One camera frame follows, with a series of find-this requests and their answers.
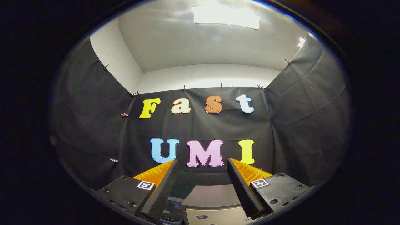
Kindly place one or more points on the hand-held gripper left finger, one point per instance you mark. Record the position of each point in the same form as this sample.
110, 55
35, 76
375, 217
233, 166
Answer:
164, 187

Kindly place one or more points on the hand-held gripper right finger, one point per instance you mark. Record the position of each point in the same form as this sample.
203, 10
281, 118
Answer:
240, 187

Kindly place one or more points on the small washing machine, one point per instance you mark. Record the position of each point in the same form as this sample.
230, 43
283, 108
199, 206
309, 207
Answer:
173, 211

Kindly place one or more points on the white cloth clip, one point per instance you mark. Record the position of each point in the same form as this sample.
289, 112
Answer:
114, 160

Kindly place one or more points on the black backdrop cloth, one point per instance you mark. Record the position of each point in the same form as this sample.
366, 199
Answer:
297, 125

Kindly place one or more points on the small ceiling light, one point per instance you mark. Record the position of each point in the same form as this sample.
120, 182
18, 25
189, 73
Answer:
301, 42

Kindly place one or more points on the large ceiling light panel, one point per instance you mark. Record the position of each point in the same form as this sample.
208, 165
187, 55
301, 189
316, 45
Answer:
225, 17

